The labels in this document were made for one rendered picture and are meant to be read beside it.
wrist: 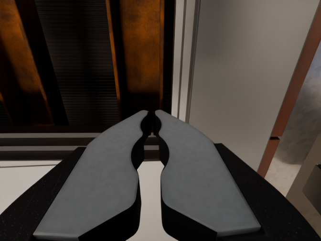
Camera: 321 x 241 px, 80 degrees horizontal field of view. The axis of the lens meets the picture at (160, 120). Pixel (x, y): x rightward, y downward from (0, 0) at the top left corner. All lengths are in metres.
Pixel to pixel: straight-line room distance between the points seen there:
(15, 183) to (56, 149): 0.07
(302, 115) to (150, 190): 0.37
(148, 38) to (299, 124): 0.37
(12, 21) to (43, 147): 0.23
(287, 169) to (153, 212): 0.40
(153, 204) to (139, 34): 0.26
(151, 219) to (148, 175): 0.09
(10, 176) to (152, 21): 0.29
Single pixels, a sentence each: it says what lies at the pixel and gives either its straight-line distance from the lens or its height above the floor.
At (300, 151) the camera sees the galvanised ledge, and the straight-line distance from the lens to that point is 0.58.
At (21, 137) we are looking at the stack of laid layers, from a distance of 0.30.
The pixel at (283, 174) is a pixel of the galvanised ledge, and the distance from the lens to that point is 0.61.
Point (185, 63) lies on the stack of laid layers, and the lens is 0.19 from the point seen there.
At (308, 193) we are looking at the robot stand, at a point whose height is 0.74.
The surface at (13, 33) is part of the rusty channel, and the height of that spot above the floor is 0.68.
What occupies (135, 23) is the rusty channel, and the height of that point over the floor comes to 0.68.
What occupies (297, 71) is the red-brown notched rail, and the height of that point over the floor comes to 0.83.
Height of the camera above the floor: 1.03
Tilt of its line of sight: 59 degrees down
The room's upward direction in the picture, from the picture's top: 178 degrees clockwise
